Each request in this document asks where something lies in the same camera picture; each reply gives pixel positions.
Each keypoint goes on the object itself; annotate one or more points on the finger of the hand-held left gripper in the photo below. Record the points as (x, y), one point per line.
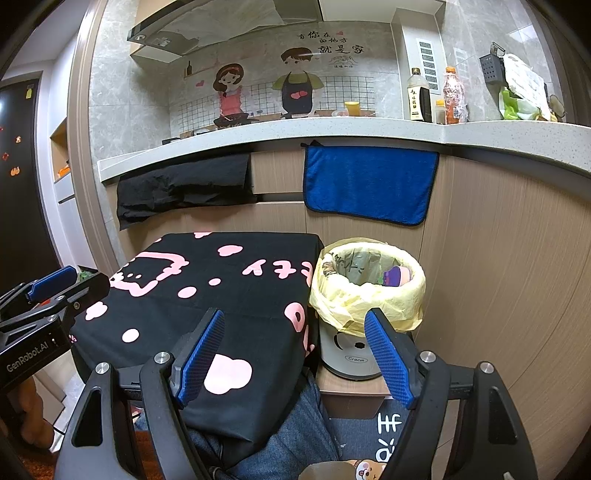
(87, 290)
(51, 281)

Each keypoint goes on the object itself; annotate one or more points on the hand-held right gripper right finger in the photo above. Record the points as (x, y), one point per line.
(388, 360)

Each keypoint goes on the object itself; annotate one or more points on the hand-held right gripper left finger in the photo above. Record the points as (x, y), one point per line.
(198, 357)

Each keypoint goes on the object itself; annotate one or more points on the grey trash bin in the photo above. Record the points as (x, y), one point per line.
(348, 350)

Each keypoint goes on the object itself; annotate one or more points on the yellow bin liner bag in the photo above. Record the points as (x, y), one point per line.
(332, 304)

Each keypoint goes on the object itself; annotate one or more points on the purple snack wrapper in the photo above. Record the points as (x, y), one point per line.
(397, 277)

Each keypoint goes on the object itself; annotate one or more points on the person's left hand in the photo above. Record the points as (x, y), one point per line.
(37, 410)

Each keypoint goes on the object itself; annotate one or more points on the green crumpled object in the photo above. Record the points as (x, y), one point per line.
(87, 274)

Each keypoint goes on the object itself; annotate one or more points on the wooden stool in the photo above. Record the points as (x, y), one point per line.
(351, 397)

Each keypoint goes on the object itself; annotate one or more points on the dark printed floor mat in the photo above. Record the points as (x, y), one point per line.
(364, 424)

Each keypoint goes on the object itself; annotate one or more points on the black pink printed tablecloth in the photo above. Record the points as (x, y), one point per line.
(231, 286)

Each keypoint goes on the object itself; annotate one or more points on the black door with orange stickers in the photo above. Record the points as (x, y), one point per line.
(18, 207)

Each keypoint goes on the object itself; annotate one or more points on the cartoon bear figure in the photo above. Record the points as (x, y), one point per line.
(367, 468)

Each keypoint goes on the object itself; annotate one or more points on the person's blue jeans leg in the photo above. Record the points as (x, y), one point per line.
(286, 443)

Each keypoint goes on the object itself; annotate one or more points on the black hanging cloth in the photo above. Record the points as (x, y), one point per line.
(184, 184)

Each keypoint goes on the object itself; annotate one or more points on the blue hanging towel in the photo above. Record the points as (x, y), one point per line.
(369, 184)

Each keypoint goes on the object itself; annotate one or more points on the grey kitchen countertop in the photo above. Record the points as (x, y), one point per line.
(323, 129)

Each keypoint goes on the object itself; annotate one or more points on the small yellow lidded jar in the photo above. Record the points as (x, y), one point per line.
(439, 114)

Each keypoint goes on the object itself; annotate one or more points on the yellow cup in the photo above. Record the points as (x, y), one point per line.
(352, 109)

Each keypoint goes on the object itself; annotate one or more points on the dark sauce bottle white label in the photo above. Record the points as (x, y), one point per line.
(418, 99)

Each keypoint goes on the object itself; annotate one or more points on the orange capped drink bottle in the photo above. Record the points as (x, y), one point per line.
(455, 99)

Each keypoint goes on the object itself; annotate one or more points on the green plastic bag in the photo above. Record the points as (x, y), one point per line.
(510, 105)

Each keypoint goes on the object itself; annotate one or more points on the steel range hood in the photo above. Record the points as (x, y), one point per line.
(207, 27)

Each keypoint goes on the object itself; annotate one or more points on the grey utensil holder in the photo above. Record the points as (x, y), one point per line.
(491, 67)

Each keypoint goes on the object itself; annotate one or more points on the white plastic bag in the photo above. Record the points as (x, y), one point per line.
(526, 81)

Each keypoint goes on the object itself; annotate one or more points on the white wall shelf niche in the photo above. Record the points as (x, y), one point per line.
(62, 138)

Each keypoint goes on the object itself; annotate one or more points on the cartoon couple wall poster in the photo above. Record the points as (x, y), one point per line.
(263, 83)

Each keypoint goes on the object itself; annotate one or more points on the white vented wall unit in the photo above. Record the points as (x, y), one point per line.
(411, 46)

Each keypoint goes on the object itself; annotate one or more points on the white wall cabinet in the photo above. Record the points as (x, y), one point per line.
(383, 8)

